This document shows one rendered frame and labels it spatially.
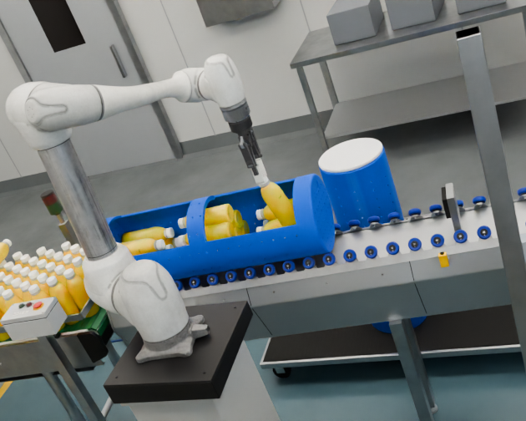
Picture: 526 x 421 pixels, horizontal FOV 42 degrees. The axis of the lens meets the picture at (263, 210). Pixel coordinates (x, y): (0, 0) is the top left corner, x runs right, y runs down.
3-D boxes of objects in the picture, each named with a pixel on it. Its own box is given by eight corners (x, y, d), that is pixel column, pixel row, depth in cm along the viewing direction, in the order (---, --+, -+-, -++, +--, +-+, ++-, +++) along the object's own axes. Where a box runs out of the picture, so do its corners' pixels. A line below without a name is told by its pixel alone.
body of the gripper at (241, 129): (246, 120, 216) (255, 145, 220) (251, 109, 223) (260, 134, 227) (225, 125, 218) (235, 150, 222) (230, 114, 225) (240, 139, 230)
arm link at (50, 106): (98, 78, 179) (73, 79, 189) (33, 86, 167) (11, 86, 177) (106, 128, 182) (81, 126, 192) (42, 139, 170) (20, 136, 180)
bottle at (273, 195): (280, 230, 240) (251, 190, 233) (293, 216, 243) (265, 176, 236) (292, 230, 234) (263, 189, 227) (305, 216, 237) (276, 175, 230)
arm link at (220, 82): (254, 93, 217) (227, 93, 227) (237, 48, 210) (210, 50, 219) (231, 109, 211) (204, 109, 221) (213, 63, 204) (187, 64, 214)
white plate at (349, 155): (395, 144, 279) (396, 147, 279) (356, 133, 302) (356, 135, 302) (342, 176, 270) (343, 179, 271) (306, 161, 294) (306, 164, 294)
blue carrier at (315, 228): (328, 266, 231) (305, 190, 222) (109, 303, 260) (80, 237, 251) (339, 230, 257) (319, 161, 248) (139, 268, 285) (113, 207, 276)
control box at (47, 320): (56, 334, 248) (42, 312, 243) (12, 341, 255) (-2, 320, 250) (68, 316, 256) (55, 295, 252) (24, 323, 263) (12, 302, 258)
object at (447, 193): (462, 235, 228) (453, 197, 221) (451, 238, 230) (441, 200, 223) (461, 220, 237) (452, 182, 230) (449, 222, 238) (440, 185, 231)
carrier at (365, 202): (442, 310, 318) (402, 287, 342) (397, 147, 279) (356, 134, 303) (395, 342, 310) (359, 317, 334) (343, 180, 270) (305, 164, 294)
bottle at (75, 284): (97, 315, 269) (75, 278, 261) (81, 319, 271) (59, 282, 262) (101, 304, 276) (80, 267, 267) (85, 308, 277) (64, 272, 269)
